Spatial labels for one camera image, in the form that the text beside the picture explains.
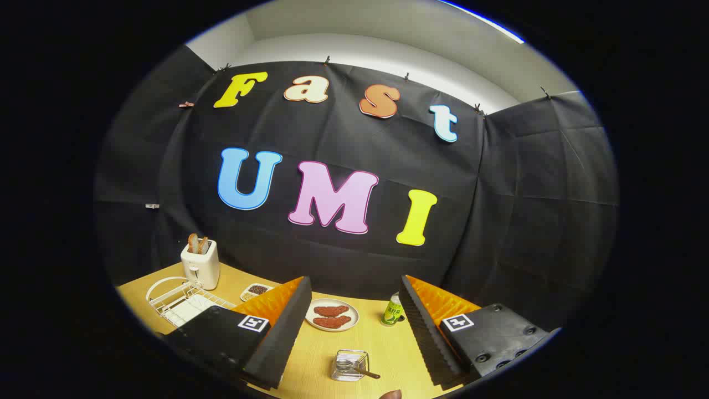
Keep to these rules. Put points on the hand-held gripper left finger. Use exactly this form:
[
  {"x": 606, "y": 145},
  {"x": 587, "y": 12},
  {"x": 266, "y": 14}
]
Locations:
[{"x": 282, "y": 332}]

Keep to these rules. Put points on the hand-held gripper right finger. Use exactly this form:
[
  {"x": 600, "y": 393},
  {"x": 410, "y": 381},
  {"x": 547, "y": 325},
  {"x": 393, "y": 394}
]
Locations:
[{"x": 421, "y": 332}]

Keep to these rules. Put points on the dark metal spoon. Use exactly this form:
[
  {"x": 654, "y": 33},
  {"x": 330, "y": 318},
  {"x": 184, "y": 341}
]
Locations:
[{"x": 369, "y": 373}]

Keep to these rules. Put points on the white divided bean dish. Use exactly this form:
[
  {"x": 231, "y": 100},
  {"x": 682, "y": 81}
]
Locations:
[{"x": 257, "y": 290}]

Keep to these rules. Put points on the white oval plate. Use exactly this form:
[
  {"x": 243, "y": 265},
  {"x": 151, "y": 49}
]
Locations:
[{"x": 353, "y": 321}]

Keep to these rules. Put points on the green drink bottle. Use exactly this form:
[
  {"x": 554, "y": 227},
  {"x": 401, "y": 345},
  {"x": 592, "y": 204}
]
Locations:
[{"x": 393, "y": 315}]

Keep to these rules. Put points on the red meat piece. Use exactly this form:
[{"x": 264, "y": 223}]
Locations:
[
  {"x": 332, "y": 322},
  {"x": 331, "y": 310}
]

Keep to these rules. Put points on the white toaster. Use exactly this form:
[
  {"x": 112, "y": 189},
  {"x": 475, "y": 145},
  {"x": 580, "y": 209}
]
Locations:
[{"x": 202, "y": 269}]

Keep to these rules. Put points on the toasted bread slice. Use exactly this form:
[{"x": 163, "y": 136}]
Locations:
[
  {"x": 203, "y": 245},
  {"x": 192, "y": 244}
]

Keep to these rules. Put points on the black backdrop cloth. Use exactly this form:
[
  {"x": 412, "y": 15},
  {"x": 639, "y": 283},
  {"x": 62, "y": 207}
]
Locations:
[{"x": 343, "y": 138}]

